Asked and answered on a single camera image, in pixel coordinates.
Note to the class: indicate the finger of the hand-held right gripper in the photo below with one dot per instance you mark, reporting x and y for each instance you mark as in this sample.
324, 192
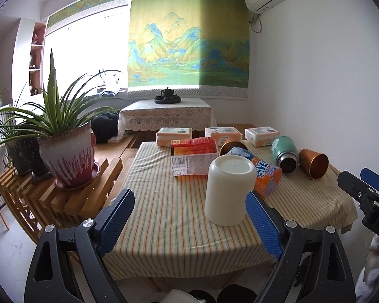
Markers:
371, 178

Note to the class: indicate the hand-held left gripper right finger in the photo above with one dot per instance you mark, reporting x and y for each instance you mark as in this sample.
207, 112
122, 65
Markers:
262, 224

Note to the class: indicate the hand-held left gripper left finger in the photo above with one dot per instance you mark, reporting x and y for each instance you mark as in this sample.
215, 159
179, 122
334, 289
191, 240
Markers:
117, 221

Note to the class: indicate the white cup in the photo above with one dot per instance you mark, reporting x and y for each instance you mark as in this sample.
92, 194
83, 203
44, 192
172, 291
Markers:
229, 192

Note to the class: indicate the copper metal cup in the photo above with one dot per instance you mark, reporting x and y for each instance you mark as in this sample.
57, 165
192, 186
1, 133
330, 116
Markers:
314, 162
232, 145

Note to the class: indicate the wooden slatted plant stand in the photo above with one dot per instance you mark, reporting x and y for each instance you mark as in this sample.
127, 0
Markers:
82, 195

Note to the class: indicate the white fluffy cloth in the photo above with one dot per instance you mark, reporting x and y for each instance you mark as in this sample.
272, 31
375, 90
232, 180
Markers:
372, 268

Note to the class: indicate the orange soda can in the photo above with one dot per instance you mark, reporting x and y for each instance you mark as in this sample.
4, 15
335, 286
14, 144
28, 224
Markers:
267, 173

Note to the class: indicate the striped tablecloth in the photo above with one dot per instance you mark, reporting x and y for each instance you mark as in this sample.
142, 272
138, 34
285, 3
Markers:
170, 214

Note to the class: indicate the green thermos bottle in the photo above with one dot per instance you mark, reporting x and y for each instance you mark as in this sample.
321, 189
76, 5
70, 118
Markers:
281, 151

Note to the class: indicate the plant in glazed red pot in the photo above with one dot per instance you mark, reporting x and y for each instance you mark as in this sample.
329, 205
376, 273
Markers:
68, 157

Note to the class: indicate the orange tissue pack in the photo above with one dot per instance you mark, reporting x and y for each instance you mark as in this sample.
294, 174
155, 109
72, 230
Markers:
173, 135
262, 135
222, 135

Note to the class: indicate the red snack box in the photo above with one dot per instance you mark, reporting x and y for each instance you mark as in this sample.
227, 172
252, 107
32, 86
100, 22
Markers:
194, 159

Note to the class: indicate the black bag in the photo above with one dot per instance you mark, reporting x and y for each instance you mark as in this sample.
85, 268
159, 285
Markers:
104, 126

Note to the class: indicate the plant in dark pot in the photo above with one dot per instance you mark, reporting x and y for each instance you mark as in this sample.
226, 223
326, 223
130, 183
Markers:
22, 154

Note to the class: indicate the lace-covered small table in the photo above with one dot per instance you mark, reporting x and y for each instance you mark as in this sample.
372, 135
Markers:
167, 116

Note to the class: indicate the black tea tray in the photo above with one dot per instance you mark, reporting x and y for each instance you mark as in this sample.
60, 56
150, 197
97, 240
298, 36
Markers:
167, 100

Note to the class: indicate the black teapot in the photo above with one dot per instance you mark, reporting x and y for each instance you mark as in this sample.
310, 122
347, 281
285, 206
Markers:
168, 92

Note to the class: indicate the green patterned window valance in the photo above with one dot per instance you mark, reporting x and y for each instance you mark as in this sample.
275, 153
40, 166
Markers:
82, 9

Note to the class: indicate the white wall shelf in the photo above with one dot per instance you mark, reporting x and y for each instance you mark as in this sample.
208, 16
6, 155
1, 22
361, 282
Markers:
25, 56

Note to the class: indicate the landscape painting wall hanging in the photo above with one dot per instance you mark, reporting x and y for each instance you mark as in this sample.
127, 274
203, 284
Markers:
189, 38

